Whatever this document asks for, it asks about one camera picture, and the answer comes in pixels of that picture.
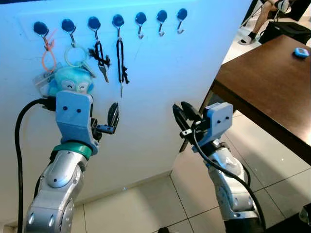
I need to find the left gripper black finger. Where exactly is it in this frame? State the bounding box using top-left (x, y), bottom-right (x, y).
top-left (107, 102), bottom-right (120, 127)

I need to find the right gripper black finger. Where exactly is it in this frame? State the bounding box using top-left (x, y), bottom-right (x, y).
top-left (181, 101), bottom-right (202, 122)
top-left (173, 104), bottom-right (188, 131)

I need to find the dark brown wooden table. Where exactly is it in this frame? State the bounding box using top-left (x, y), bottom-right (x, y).
top-left (209, 34), bottom-right (311, 166)

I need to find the small blue round object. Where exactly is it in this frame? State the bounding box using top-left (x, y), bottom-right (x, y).
top-left (294, 48), bottom-right (310, 59)

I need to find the black bag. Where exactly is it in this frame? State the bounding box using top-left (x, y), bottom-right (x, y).
top-left (259, 21), bottom-right (311, 45)

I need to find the seated person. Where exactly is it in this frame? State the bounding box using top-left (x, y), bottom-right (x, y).
top-left (238, 0), bottom-right (297, 46)

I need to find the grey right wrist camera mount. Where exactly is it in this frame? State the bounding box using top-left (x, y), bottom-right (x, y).
top-left (197, 102), bottom-right (234, 147)

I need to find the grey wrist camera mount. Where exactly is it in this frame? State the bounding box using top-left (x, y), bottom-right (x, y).
top-left (197, 102), bottom-right (234, 147)
top-left (55, 91), bottom-right (99, 156)

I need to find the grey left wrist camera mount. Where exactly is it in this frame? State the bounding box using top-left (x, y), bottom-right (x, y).
top-left (55, 91), bottom-right (99, 156)

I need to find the blue plush toy keychain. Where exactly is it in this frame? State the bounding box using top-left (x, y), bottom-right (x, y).
top-left (49, 43), bottom-right (96, 96)

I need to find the long black lanyard with key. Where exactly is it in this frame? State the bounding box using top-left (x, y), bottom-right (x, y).
top-left (116, 38), bottom-right (130, 99)

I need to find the black tassel keychain with key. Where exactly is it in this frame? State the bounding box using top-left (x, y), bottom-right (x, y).
top-left (92, 40), bottom-right (111, 83)

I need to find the orange lanyard with clear tag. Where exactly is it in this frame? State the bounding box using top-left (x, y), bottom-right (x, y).
top-left (33, 29), bottom-right (64, 96)

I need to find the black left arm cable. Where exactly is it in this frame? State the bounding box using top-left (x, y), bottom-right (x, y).
top-left (15, 97), bottom-right (58, 233)

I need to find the round dark wall hook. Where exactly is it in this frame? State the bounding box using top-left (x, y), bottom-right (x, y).
top-left (135, 12), bottom-right (147, 39)
top-left (33, 21), bottom-right (50, 44)
top-left (87, 16), bottom-right (102, 43)
top-left (112, 14), bottom-right (125, 40)
top-left (61, 18), bottom-right (77, 45)
top-left (176, 8), bottom-right (188, 34)
top-left (156, 10), bottom-right (168, 37)

